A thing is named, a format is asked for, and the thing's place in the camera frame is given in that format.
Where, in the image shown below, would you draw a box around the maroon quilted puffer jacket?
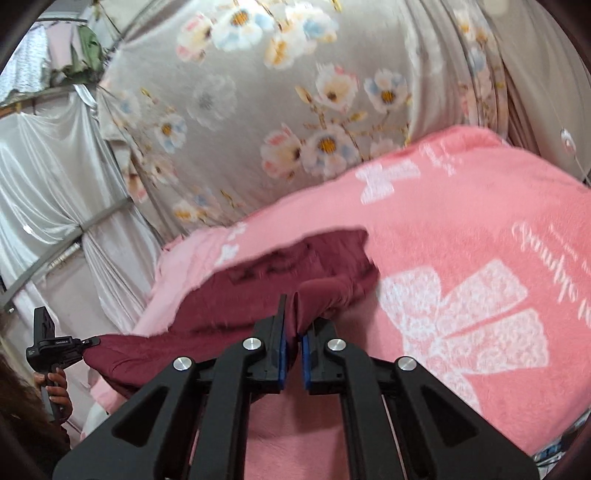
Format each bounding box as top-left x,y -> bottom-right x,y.
83,229 -> 380,398

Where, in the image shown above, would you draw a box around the hanging clothes in background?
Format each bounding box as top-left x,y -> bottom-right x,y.
1,21 -> 105,104

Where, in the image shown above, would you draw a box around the person's left hand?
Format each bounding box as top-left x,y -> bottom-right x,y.
33,368 -> 73,425

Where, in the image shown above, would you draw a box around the silver satin curtain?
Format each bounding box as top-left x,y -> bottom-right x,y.
1,93 -> 159,351

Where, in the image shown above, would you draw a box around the pink bow-print blanket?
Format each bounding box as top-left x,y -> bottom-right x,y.
80,125 -> 591,480

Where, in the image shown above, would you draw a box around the grey floral bed sheet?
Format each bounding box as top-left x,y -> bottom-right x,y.
97,1 -> 508,237

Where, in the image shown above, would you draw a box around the beige fabric at right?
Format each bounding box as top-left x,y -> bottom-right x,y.
479,1 -> 590,181

